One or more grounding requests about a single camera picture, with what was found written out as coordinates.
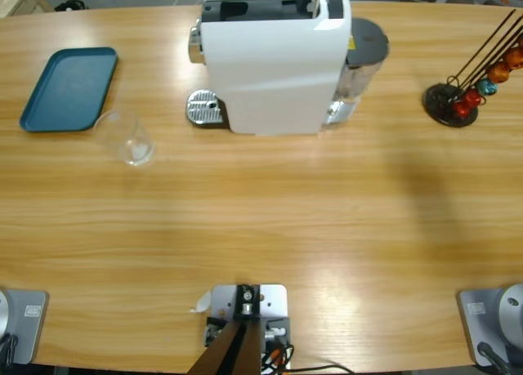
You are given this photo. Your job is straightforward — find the clear drinking glass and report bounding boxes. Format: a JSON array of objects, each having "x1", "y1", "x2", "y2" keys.
[{"x1": 92, "y1": 109, "x2": 157, "y2": 167}]

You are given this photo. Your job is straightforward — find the black base cable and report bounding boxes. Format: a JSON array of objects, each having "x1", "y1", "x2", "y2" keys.
[
  {"x1": 0, "y1": 333, "x2": 20, "y2": 368},
  {"x1": 476, "y1": 341, "x2": 514, "y2": 375}
]

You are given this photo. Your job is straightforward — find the thin black cable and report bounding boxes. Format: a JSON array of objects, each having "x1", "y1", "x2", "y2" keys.
[{"x1": 285, "y1": 364, "x2": 356, "y2": 375}]

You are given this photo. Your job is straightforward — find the white tape piece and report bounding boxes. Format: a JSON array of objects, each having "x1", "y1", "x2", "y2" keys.
[{"x1": 187, "y1": 289, "x2": 213, "y2": 314}]

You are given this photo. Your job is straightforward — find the blue plastic tray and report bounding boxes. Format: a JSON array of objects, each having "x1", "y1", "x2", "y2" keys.
[{"x1": 19, "y1": 47, "x2": 119, "y2": 134}]

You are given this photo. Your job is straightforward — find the small black object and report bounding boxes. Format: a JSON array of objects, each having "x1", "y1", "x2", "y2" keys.
[{"x1": 54, "y1": 0, "x2": 89, "y2": 12}]

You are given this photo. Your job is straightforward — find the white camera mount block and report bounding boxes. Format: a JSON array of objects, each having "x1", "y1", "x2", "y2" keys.
[{"x1": 203, "y1": 283, "x2": 292, "y2": 371}]

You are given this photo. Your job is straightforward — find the orange and black cable bundle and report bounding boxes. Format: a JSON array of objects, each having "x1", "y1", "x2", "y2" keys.
[{"x1": 261, "y1": 342, "x2": 295, "y2": 372}]

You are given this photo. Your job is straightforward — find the teal coffee capsule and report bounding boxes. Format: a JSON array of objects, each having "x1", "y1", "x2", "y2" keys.
[{"x1": 476, "y1": 78, "x2": 498, "y2": 97}]

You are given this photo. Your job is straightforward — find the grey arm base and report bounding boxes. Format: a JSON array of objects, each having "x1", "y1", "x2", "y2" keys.
[
  {"x1": 0, "y1": 288, "x2": 50, "y2": 367},
  {"x1": 456, "y1": 283, "x2": 523, "y2": 368}
]

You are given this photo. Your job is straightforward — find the dark camera post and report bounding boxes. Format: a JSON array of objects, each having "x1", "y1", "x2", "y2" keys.
[{"x1": 186, "y1": 283, "x2": 262, "y2": 375}]

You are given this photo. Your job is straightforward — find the clear water tank grey lid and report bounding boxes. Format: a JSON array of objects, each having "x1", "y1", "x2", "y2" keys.
[{"x1": 326, "y1": 17, "x2": 391, "y2": 127}]

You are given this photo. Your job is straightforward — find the chrome drip tray black base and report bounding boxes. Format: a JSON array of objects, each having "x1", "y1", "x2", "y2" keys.
[{"x1": 186, "y1": 87, "x2": 230, "y2": 130}]

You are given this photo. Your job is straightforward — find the white capsule coffee machine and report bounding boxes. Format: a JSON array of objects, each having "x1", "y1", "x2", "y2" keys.
[{"x1": 188, "y1": 0, "x2": 353, "y2": 138}]

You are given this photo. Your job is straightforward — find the orange coffee capsule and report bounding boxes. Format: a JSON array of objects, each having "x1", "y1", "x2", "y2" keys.
[
  {"x1": 488, "y1": 61, "x2": 512, "y2": 84},
  {"x1": 502, "y1": 47, "x2": 523, "y2": 70}
]

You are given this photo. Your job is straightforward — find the black capsule stand thin rods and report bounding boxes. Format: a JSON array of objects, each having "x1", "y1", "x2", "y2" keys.
[{"x1": 422, "y1": 7, "x2": 523, "y2": 128}]

